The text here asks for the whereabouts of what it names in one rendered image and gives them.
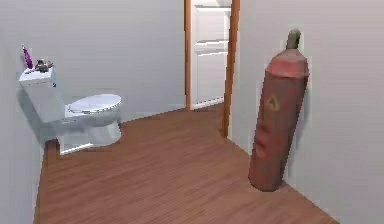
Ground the purple bottle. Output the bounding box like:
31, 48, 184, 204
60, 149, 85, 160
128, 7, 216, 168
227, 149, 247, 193
21, 44, 34, 70

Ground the white room door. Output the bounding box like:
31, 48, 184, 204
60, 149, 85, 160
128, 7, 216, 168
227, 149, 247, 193
190, 0, 233, 111

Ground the red gas cylinder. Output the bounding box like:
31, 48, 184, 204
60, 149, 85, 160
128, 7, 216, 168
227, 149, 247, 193
247, 28, 311, 193

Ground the white toilet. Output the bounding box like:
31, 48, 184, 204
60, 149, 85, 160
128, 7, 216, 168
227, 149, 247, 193
18, 65, 123, 156

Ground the small dark grey object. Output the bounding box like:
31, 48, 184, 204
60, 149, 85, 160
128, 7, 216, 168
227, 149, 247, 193
24, 59, 55, 75

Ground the brown wooden door frame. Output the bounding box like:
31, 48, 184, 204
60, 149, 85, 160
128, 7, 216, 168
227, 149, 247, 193
183, 0, 241, 139

